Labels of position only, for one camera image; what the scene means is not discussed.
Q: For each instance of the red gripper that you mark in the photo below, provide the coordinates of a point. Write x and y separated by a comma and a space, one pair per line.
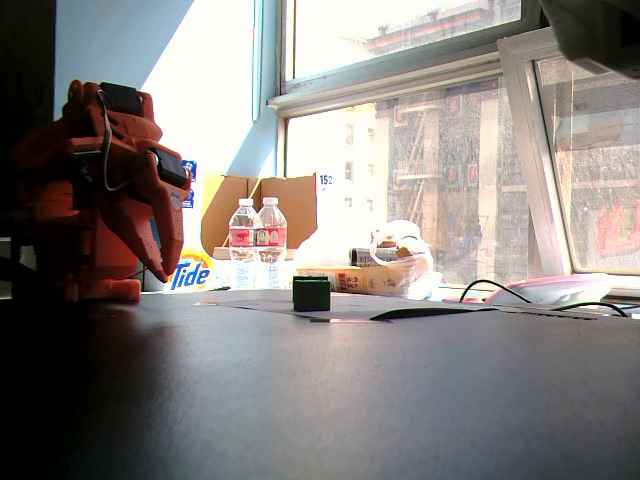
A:
161, 207

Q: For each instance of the green cube with circle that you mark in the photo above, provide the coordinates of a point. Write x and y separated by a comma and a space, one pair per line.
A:
311, 296

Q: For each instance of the red robot arm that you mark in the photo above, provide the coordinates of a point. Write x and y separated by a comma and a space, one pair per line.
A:
55, 210

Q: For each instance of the white numbered paper grid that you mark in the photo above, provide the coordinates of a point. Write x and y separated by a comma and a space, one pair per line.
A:
260, 305

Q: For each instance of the black cube with X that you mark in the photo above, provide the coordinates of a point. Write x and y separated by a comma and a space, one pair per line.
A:
310, 278

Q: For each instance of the clear plastic water bottle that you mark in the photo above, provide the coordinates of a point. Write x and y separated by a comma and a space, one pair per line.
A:
244, 235
272, 235

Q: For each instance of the Tide detergent cardboard box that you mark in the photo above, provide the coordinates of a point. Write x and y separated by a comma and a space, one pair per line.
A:
295, 210

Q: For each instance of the printed food box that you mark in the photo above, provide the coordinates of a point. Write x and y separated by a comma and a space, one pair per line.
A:
365, 280

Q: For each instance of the clear plastic bag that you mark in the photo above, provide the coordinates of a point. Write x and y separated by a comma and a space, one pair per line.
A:
405, 240

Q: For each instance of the black striped ruler strip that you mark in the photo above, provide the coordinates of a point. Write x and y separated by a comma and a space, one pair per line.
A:
550, 312

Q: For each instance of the window frame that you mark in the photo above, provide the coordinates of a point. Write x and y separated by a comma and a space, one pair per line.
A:
390, 75

